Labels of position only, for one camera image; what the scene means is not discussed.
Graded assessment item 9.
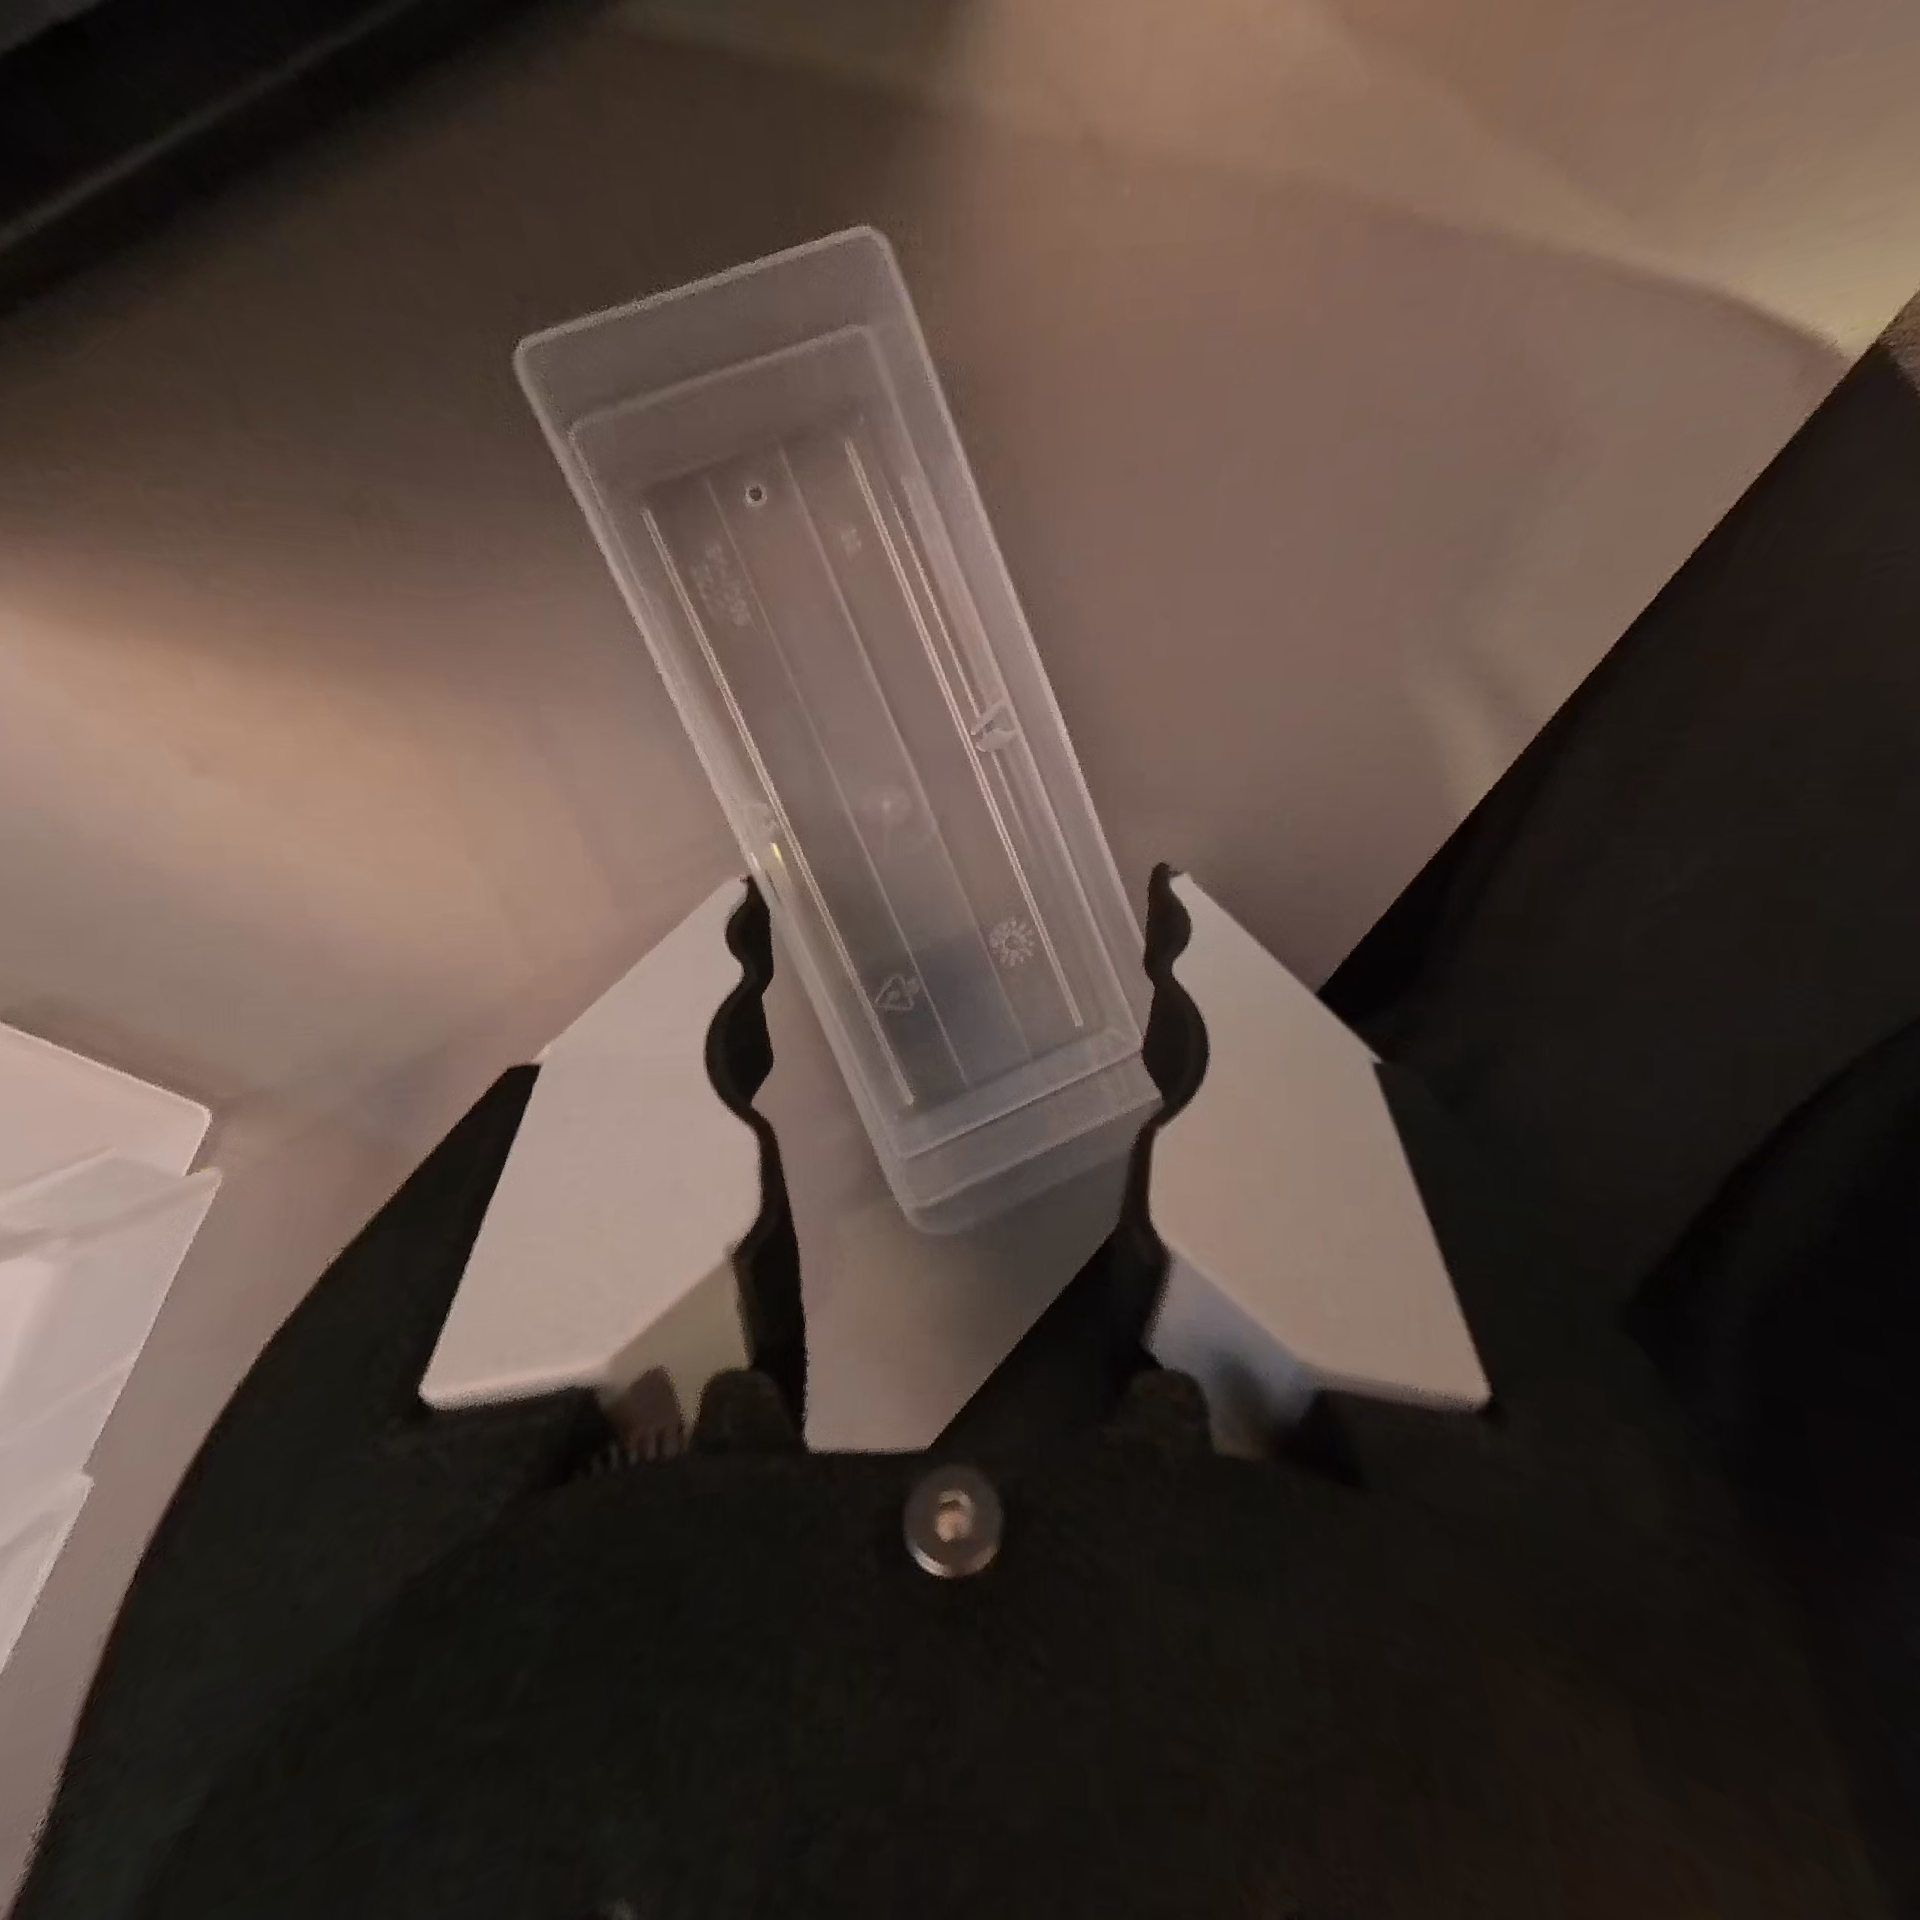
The person's dark clothing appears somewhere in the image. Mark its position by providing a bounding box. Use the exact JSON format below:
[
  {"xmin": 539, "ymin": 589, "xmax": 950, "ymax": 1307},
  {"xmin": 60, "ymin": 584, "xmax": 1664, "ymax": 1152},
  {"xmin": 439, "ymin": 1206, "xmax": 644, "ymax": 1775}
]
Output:
[{"xmin": 1316, "ymin": 285, "xmax": 1920, "ymax": 1920}]

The clear plastic drawer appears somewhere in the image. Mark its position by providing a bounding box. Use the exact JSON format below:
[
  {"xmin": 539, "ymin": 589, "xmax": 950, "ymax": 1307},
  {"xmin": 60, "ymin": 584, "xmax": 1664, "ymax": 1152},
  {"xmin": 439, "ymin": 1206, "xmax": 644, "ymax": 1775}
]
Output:
[{"xmin": 512, "ymin": 224, "xmax": 1166, "ymax": 1242}]

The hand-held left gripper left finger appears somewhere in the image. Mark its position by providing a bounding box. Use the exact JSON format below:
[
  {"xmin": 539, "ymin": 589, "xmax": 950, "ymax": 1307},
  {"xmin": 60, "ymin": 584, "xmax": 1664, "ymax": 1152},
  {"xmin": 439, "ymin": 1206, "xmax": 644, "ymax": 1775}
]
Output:
[{"xmin": 420, "ymin": 876, "xmax": 809, "ymax": 1411}]

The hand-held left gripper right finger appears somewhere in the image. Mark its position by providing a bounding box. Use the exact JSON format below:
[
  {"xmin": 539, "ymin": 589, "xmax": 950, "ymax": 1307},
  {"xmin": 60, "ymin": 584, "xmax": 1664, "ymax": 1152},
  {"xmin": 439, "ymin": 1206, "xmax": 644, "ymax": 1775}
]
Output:
[{"xmin": 1123, "ymin": 863, "xmax": 1498, "ymax": 1453}]

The large clear plastic bin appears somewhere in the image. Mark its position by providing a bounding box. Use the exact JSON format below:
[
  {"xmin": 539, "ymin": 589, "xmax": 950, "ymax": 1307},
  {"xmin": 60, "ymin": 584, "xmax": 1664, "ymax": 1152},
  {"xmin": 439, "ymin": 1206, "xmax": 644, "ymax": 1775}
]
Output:
[{"xmin": 0, "ymin": 1020, "xmax": 222, "ymax": 1699}]

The black drawer cabinet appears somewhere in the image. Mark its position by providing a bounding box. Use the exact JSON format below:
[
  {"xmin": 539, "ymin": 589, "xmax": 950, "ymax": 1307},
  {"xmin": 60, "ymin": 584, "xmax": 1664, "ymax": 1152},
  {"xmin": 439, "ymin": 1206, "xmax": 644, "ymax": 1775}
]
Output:
[{"xmin": 0, "ymin": 0, "xmax": 452, "ymax": 312}]

